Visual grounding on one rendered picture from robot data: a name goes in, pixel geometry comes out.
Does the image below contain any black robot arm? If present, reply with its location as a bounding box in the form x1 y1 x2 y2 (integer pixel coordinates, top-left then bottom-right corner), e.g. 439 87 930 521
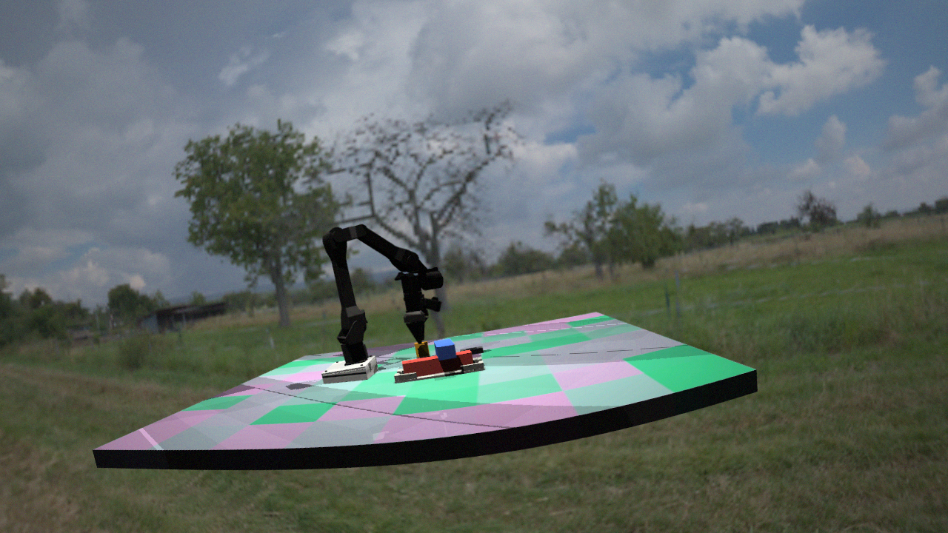
322 224 444 366

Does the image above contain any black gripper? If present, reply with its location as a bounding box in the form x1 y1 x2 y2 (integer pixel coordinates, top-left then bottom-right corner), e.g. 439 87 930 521
403 292 429 344

